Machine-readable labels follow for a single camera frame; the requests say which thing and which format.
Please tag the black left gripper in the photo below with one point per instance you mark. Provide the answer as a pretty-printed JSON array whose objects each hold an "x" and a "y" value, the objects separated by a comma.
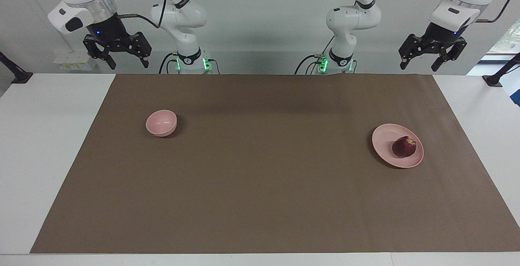
[{"x": 436, "y": 42}]

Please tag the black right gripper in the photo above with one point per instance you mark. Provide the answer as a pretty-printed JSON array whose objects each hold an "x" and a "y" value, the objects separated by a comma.
[{"x": 118, "y": 40}]

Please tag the dark red apple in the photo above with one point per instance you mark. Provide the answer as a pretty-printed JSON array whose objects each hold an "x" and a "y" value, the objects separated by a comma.
[{"x": 404, "y": 146}]

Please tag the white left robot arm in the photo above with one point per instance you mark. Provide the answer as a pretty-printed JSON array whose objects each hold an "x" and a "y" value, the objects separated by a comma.
[{"x": 353, "y": 18}]

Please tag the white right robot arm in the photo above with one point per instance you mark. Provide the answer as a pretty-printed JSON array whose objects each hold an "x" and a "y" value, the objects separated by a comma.
[{"x": 178, "y": 14}]

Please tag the pink bowl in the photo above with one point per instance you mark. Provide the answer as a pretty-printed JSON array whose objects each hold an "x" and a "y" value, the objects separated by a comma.
[{"x": 161, "y": 122}]

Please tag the pink plate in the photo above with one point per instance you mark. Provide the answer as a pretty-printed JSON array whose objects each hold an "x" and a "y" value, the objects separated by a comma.
[{"x": 386, "y": 142}]

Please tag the white power strip box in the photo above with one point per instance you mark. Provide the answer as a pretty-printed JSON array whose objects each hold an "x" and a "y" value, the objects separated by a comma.
[{"x": 73, "y": 61}]

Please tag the black clamp stand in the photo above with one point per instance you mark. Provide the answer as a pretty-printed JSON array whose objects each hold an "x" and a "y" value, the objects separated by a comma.
[
  {"x": 493, "y": 80},
  {"x": 18, "y": 77}
]

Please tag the window with greenery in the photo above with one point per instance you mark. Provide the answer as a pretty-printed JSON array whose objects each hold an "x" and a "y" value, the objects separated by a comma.
[{"x": 508, "y": 40}]

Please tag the blue object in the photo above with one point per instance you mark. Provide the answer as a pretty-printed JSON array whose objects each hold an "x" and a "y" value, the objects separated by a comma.
[{"x": 516, "y": 97}]

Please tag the brown table mat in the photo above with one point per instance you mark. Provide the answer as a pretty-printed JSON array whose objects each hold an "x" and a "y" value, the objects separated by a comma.
[{"x": 260, "y": 197}]

